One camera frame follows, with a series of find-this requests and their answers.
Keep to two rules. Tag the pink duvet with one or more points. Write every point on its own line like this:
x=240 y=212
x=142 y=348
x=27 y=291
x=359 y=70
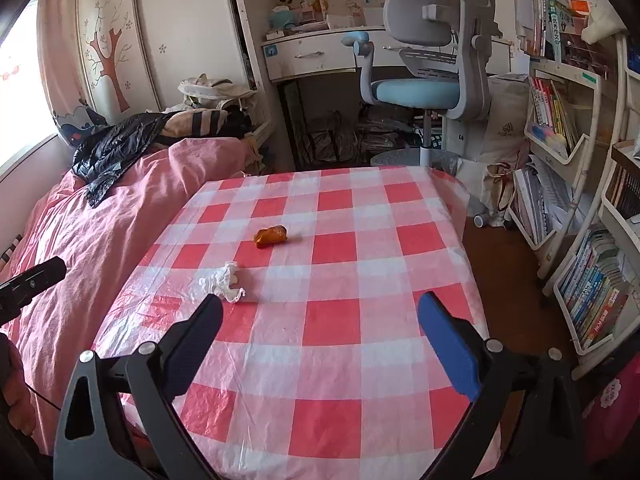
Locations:
x=100 y=230

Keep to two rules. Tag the red white checked tablecloth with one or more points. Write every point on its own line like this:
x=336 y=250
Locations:
x=325 y=285

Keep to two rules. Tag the pink curtain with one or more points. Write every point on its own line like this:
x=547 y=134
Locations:
x=60 y=45

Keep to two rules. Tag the small beige tote bag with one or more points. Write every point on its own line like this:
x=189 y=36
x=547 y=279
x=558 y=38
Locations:
x=497 y=192

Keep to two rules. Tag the grey blue desk chair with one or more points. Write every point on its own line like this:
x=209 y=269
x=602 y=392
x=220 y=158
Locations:
x=425 y=90

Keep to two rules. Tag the white book rack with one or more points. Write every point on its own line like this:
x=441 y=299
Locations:
x=580 y=160

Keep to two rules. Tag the white desk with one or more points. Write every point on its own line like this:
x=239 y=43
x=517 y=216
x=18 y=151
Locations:
x=320 y=35

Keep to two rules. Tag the white paper bag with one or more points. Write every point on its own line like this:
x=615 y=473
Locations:
x=505 y=120

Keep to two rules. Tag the window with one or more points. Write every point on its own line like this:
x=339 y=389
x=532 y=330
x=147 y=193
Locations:
x=20 y=90

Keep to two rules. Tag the black plastic bag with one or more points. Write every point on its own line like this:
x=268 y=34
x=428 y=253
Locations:
x=115 y=150

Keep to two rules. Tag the white desk drawer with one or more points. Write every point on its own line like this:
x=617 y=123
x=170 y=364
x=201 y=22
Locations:
x=310 y=57

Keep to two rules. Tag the tree-print wardrobe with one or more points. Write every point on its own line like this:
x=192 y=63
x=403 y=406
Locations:
x=150 y=25

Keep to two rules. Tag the dark bags under desk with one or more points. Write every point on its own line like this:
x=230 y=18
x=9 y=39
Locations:
x=350 y=140

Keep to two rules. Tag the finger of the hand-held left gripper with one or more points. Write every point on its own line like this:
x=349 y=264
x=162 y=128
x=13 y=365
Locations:
x=35 y=280

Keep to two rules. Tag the blue printed cushion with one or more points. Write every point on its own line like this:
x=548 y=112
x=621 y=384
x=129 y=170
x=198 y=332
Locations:
x=80 y=127

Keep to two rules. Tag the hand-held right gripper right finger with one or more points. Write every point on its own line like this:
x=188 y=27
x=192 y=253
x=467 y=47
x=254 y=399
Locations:
x=450 y=345

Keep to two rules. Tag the small twisted white tissue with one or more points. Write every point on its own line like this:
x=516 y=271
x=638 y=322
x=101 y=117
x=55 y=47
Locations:
x=217 y=280

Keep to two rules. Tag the row of colourful books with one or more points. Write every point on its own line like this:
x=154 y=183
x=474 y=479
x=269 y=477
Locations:
x=595 y=295
x=552 y=110
x=555 y=15

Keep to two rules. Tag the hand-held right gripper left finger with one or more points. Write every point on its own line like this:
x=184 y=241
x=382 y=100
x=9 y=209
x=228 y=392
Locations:
x=192 y=350

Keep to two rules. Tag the orange peel piece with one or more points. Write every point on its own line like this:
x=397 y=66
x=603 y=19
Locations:
x=270 y=236

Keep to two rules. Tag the beige canvas bag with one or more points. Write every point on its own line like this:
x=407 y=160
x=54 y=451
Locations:
x=215 y=90

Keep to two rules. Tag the pink flower-print cloth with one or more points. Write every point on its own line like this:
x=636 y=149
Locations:
x=612 y=410

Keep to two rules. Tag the beige dark striped cloth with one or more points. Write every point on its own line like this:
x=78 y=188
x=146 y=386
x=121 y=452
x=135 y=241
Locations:
x=205 y=122

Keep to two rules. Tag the person's left hand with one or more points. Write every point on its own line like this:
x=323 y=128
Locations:
x=15 y=390

